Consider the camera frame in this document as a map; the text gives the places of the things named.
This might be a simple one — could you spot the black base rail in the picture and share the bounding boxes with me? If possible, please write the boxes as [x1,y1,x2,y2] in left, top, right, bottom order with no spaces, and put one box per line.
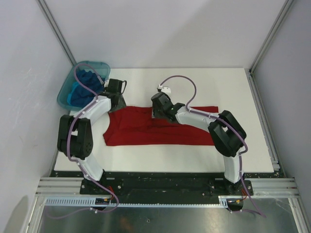
[50,170,255,202]

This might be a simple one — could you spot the right aluminium frame post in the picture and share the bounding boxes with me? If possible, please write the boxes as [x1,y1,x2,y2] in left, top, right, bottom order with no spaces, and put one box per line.
[248,0,297,76]

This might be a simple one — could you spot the aluminium frame post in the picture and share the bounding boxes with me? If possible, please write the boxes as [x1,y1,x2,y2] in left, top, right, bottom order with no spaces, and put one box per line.
[248,0,297,76]
[36,0,77,66]

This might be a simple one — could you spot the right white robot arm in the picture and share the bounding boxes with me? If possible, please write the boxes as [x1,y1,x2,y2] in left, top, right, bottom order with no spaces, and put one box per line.
[151,92,248,195]

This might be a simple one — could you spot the light blue t shirt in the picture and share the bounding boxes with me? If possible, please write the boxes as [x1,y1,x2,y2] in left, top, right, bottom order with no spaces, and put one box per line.
[67,82,80,106]

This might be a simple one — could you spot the red t shirt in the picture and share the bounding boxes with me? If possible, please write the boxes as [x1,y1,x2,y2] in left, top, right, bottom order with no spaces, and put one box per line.
[103,106,214,146]

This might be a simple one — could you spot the dark blue t shirt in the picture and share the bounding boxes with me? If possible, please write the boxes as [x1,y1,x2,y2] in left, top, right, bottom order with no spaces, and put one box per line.
[70,69,104,107]

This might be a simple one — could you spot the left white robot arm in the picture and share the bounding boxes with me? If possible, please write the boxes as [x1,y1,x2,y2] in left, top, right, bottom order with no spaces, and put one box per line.
[57,79,127,194]

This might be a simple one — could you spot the left aluminium frame post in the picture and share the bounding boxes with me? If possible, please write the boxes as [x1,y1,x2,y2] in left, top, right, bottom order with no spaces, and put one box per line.
[36,0,77,66]

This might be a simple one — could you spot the grey slotted cable duct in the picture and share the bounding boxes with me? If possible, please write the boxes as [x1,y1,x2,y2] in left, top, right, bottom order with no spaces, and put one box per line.
[44,196,230,209]

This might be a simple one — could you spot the teal plastic bin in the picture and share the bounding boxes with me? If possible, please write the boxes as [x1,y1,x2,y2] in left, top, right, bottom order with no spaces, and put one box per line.
[57,61,110,111]

